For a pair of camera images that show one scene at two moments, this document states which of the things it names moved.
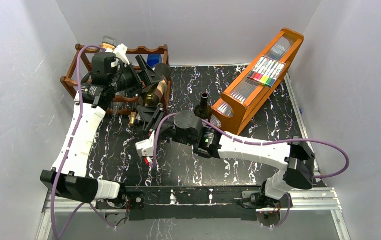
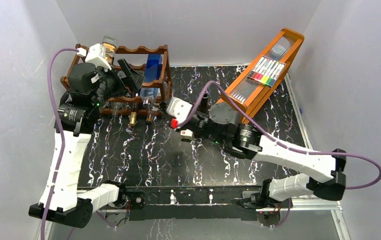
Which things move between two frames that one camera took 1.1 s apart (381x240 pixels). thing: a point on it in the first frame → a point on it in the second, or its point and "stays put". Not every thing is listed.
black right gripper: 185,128 → 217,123
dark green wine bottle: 203,110 stays put
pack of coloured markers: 267,71 stays put
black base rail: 183,203 stays put
